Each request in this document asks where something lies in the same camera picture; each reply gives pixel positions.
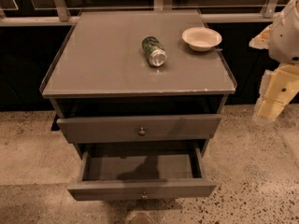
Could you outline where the grey drawer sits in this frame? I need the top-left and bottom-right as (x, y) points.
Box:
(57, 114), (221, 144)
(67, 149), (217, 201)

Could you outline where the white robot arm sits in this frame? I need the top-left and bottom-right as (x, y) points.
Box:
(249, 0), (299, 125)

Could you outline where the grey top drawer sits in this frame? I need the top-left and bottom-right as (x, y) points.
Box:
(57, 114), (221, 144)

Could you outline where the grey drawer cabinet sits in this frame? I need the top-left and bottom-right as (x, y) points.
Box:
(41, 10), (236, 153)

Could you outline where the white bowl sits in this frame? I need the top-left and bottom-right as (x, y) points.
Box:
(182, 27), (222, 52)

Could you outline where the green soda can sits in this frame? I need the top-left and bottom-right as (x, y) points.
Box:
(142, 36), (167, 67)

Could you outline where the metal railing frame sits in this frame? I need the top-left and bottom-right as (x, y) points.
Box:
(0, 0), (290, 26)

